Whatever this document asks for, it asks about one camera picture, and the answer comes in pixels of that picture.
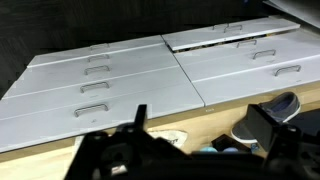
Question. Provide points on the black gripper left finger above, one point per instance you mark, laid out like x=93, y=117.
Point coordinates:
x=141, y=117

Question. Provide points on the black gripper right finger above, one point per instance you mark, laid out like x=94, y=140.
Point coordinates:
x=261, y=125

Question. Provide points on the white drawer cabinet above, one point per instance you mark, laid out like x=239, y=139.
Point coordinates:
x=69, y=93

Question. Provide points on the grey slip-on shoe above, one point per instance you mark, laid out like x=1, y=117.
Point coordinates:
x=282, y=109

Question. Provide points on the white patterned cloth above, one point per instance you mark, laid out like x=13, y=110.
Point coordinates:
x=175, y=137

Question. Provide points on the blue plush toy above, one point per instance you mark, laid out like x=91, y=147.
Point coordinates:
x=215, y=150

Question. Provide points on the wooden counter top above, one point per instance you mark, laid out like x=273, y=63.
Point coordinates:
x=190, y=131

